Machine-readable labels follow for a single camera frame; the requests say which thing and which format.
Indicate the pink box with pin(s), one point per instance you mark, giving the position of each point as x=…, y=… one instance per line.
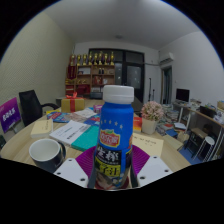
x=97, y=108

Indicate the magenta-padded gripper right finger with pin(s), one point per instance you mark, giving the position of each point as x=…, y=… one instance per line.
x=154, y=170

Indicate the cream book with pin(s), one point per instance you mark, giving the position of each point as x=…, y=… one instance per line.
x=41, y=128

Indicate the white air conditioner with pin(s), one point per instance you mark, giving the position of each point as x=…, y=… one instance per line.
x=166, y=58

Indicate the white round stool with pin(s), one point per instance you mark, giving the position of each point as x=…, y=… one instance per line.
x=209, y=140

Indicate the orange yellow book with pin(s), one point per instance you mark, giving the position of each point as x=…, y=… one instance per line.
x=137, y=123

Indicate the black framed glass door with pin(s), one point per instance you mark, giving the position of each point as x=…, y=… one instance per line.
x=133, y=75

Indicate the black computer monitor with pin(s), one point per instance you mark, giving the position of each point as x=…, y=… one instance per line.
x=182, y=94

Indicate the black office chair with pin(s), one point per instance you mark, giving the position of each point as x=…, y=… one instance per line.
x=30, y=106

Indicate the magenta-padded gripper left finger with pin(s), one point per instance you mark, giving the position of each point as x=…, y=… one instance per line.
x=70, y=171

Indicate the wooden shelf unit with trophies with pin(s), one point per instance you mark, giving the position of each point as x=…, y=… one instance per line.
x=86, y=78

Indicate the black mug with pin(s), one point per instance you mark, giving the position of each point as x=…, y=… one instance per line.
x=46, y=160

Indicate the purple sign board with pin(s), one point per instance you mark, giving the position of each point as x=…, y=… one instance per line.
x=9, y=115

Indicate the cluttered white side desk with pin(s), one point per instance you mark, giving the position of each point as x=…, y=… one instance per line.
x=203, y=115

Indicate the yellow gift box red ribbon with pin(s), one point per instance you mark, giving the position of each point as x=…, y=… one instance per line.
x=72, y=105

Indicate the teal book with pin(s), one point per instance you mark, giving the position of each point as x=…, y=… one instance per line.
x=86, y=140

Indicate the white printed booklet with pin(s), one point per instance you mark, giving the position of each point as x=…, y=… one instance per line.
x=70, y=131

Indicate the beige paper envelope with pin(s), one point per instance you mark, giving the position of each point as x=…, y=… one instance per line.
x=148, y=145

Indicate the pink flowers in white pot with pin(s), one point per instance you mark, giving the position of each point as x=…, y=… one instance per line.
x=152, y=111

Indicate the blue white-capped drink bottle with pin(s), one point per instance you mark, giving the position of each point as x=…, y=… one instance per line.
x=115, y=133

